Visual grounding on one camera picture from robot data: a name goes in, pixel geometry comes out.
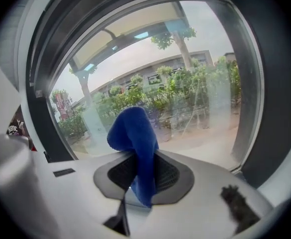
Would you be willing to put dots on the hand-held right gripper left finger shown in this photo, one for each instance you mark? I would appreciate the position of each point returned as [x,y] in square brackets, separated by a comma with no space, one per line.
[85,168]

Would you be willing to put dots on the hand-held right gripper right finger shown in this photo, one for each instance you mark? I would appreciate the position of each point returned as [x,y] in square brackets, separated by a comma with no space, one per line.
[210,183]

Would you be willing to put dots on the black window frame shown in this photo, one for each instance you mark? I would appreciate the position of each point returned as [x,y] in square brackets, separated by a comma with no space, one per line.
[272,83]

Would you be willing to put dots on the black awning window sash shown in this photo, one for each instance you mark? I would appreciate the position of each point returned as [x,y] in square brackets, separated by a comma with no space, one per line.
[125,34]

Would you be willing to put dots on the clear window glass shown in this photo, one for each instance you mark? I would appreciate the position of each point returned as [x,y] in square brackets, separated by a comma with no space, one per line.
[197,133]

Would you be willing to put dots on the blue cloth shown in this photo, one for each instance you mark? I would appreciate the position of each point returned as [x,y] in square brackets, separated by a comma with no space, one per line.
[135,133]

